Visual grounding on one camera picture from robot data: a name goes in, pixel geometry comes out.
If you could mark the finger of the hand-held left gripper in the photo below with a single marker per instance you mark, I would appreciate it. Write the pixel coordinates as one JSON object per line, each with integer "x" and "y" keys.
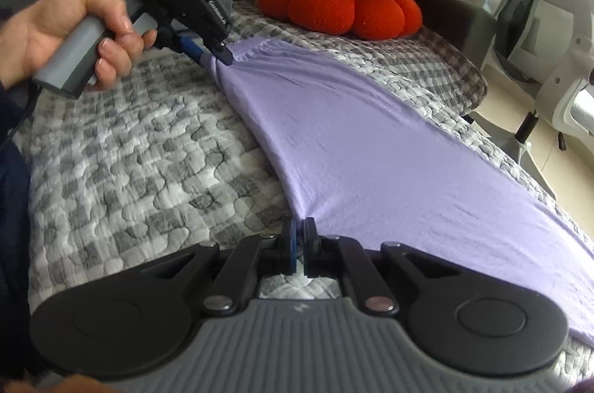
{"x": 195, "y": 47}
{"x": 223, "y": 55}

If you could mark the grey checked quilt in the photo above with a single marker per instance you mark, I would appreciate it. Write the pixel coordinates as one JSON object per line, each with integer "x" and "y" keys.
{"x": 139, "y": 152}

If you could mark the person's left hand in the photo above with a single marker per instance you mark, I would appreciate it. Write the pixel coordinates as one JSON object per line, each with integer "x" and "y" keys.
{"x": 41, "y": 26}

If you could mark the white office chair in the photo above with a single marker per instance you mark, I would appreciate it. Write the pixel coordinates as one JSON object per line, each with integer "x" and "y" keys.
{"x": 571, "y": 63}

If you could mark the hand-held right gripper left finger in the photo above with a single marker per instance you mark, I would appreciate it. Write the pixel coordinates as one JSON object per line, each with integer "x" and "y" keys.
{"x": 291, "y": 244}

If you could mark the orange pumpkin cushion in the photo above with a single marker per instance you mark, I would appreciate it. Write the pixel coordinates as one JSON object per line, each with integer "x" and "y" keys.
{"x": 325, "y": 8}

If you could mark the lilac pants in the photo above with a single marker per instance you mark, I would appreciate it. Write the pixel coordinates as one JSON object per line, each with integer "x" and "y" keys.
{"x": 371, "y": 142}

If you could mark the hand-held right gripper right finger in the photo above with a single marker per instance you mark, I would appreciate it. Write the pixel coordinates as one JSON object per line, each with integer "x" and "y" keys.
{"x": 312, "y": 245}

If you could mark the white computer tower black panel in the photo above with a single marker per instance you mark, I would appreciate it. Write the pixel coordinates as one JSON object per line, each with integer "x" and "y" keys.
{"x": 515, "y": 26}

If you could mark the person's dark blue clothing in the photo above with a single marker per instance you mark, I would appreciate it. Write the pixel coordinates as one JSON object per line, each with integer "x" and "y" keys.
{"x": 11, "y": 212}

